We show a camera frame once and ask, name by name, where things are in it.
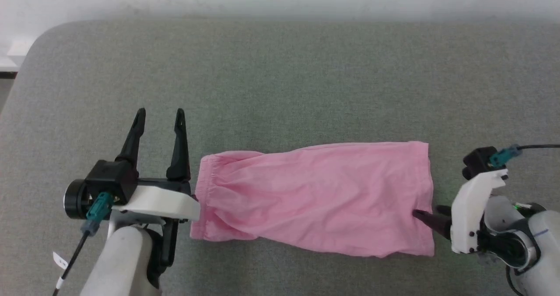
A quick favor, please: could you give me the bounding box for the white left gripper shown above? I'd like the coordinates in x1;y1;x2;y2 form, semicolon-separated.
111;107;202;222

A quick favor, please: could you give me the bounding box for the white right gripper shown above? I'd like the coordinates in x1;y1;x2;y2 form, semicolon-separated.
413;169;509;255

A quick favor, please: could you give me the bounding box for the pink garment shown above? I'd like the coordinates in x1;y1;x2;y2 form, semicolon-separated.
189;141;436;259

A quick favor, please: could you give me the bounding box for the grey fabric sofa cushion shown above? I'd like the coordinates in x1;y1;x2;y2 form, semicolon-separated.
0;19;560;296

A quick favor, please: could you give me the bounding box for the teal right cable connector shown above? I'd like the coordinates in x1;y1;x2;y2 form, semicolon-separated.
489;144;523;168

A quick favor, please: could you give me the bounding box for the teal cable connector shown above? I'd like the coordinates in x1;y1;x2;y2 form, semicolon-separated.
81;192;115;236
489;144;523;168

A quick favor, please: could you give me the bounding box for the teal left cable connector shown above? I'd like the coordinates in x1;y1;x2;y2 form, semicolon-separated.
81;192;115;236

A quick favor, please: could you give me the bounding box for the thin black right cable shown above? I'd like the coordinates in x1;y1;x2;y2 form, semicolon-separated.
518;143;560;151

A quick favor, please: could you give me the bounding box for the white cable label tag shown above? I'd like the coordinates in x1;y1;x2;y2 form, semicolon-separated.
52;251;69;271

